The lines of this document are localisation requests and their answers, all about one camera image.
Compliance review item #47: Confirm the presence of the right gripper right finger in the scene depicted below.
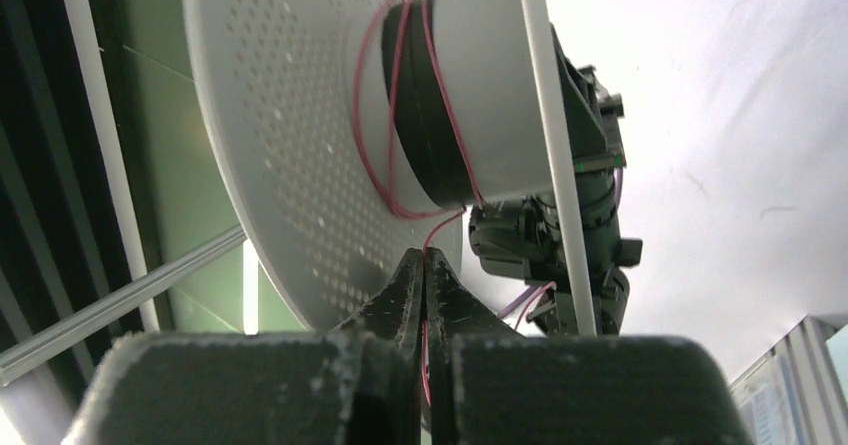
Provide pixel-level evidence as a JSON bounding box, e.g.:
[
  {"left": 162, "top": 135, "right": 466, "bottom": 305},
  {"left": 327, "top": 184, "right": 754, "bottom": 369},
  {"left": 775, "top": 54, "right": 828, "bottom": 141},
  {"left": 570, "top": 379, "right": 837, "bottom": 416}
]
[{"left": 423, "top": 248, "right": 750, "bottom": 444}]

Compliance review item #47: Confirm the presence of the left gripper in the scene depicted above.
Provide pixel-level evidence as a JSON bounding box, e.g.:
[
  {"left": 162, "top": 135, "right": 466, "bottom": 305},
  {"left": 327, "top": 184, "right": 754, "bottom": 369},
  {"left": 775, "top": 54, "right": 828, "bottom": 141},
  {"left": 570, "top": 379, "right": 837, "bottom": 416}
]
[{"left": 468, "top": 40, "right": 643, "bottom": 336}]

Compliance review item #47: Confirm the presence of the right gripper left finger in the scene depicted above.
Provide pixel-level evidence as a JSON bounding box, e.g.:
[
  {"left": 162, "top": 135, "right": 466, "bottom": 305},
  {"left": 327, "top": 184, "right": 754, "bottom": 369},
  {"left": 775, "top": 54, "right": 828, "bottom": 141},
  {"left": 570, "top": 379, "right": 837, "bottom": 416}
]
[{"left": 65, "top": 249, "right": 424, "bottom": 444}]

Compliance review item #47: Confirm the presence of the white translucent spool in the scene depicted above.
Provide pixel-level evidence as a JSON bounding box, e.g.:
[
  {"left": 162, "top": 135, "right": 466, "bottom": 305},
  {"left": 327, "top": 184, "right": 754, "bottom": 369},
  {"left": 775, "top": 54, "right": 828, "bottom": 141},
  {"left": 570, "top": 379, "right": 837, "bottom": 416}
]
[{"left": 183, "top": 0, "right": 594, "bottom": 334}]

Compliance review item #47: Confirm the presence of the aluminium rail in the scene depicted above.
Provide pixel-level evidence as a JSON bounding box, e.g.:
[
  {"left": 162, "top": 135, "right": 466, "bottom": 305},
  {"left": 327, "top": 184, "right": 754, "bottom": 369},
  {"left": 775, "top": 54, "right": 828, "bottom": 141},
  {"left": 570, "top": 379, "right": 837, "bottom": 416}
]
[{"left": 1, "top": 226, "right": 246, "bottom": 386}]

